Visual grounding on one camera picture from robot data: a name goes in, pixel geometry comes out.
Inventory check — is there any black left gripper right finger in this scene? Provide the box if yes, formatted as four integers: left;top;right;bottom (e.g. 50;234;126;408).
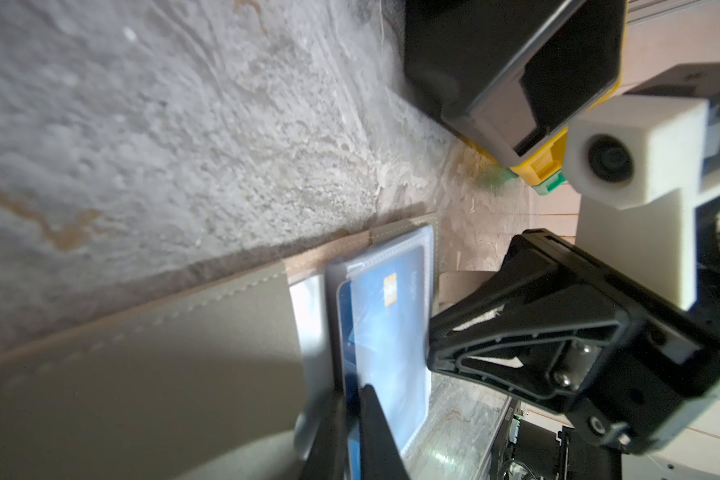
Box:
359;384;409;480

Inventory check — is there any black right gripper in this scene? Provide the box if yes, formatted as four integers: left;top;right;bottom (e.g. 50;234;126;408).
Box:
427;229;720;454

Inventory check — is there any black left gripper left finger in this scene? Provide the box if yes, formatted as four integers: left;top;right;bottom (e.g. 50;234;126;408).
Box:
300;391;348;480

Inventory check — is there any beige leather card holder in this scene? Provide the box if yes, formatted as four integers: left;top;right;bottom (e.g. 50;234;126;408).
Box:
0;214;439;479

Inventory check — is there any blue credit card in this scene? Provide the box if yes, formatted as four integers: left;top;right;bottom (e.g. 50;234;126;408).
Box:
329;238;433;454

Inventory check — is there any green plastic bin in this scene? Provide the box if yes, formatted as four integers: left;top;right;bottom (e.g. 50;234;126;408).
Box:
533;170;566;196

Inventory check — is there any yellow plastic bin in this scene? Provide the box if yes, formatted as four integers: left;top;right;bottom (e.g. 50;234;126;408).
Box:
464;77;625;188

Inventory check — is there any black plastic bin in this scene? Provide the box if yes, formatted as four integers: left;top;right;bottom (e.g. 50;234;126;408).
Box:
404;0;628;167

